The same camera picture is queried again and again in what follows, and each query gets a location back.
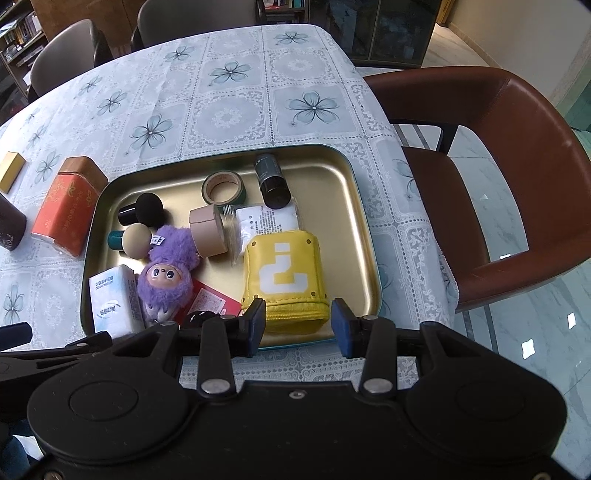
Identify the white tissue pack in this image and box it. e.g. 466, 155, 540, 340
89, 264, 145, 335

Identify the purple plush doll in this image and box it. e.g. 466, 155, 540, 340
137, 226, 201, 326

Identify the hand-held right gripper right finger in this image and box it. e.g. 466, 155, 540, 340
331, 298, 499, 400

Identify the beige puff with teal handle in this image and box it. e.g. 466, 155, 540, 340
107, 223, 153, 259

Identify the clear plastic packet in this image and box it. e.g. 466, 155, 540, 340
222, 203, 301, 266

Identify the floral lace tablecloth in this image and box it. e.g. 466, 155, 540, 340
0, 24, 462, 384

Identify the orange tea tin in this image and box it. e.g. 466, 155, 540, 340
31, 156, 109, 258

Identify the beige bandage roll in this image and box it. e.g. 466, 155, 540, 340
189, 204, 229, 258

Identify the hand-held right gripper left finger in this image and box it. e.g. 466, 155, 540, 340
99, 298, 267, 400

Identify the dark glass cabinet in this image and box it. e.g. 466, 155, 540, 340
323, 0, 444, 70

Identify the gold metal tray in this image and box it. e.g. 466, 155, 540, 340
81, 144, 383, 352

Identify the black cylindrical bottle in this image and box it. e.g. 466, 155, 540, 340
255, 154, 291, 209

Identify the wooden bookshelf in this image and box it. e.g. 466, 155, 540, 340
0, 0, 49, 125

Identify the grey chair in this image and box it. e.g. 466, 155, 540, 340
28, 19, 112, 100
130, 0, 259, 49

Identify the brown leather chair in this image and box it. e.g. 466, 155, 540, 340
362, 67, 591, 315

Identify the gold box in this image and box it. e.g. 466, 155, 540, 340
0, 151, 26, 195

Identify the red card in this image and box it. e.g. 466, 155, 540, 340
173, 278, 243, 324

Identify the green tape roll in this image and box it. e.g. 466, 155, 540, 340
202, 171, 247, 206

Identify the low bookshelf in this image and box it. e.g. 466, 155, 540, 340
256, 0, 310, 26

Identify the yellow question mark pouch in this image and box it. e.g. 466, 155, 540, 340
242, 232, 329, 334

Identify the dark round tin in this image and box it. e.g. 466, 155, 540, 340
0, 193, 27, 251

